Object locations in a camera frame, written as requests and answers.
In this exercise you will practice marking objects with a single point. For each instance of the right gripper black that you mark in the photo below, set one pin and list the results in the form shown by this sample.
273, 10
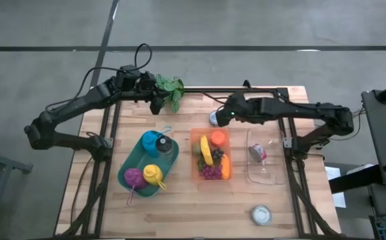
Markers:
246, 108

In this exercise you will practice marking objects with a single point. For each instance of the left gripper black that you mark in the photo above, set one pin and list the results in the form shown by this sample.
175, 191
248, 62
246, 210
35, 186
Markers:
149, 83

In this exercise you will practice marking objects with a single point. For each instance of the silver tin can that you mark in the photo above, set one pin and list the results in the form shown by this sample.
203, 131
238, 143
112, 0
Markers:
212, 118
261, 215

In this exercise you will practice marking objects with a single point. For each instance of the orange toy fruit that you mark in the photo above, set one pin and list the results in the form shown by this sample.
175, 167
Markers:
218, 138

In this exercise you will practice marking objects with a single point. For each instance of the yellow toy banana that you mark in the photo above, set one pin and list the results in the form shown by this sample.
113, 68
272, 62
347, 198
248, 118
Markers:
206, 150

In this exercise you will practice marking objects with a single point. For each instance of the dark toy grape bunch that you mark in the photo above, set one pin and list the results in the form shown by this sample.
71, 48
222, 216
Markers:
217, 155

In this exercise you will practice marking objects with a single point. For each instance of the brown kiwi fruit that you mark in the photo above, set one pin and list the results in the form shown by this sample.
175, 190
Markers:
196, 149

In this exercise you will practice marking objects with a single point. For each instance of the blue plastic bottle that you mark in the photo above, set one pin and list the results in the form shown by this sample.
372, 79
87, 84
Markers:
149, 141

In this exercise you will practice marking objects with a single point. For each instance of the clear bottle black cap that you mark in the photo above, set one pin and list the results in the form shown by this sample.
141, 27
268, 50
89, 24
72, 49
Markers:
163, 144

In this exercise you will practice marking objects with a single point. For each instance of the orange toy carrot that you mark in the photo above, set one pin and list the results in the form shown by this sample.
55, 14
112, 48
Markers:
226, 166

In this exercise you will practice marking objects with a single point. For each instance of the tin can red label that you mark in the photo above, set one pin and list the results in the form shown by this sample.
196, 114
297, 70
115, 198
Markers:
257, 152

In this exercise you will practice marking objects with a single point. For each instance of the red toy grape bunch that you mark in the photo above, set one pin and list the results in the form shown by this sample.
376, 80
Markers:
211, 172

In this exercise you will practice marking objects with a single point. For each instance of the teal plastic bin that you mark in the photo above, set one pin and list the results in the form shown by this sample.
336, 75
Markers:
139, 160

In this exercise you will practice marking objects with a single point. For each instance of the clear plastic container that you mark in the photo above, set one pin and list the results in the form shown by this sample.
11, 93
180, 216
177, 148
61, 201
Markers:
269, 173

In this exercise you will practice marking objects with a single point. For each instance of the yellow plastic bottle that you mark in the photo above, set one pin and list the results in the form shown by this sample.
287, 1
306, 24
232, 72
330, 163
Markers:
152, 174

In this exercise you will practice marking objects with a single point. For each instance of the purple plastic bottle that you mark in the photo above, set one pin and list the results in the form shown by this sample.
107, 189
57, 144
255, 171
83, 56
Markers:
134, 177

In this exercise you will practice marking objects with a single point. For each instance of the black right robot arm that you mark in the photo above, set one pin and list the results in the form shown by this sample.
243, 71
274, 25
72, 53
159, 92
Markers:
312, 111

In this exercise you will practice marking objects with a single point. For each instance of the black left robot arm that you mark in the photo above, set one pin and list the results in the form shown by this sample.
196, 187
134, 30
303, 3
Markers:
79, 101

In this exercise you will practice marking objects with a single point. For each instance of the green striped leaf plant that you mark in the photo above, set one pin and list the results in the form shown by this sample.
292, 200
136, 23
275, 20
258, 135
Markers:
171, 86

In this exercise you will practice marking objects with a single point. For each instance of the orange translucent container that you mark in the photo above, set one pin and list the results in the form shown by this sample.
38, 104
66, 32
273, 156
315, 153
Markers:
196, 131

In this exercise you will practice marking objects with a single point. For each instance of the white paper sheet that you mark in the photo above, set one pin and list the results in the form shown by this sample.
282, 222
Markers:
332, 173

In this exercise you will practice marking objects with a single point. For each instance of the black aluminium rig frame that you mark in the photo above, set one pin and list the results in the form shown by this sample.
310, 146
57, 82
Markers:
196, 90

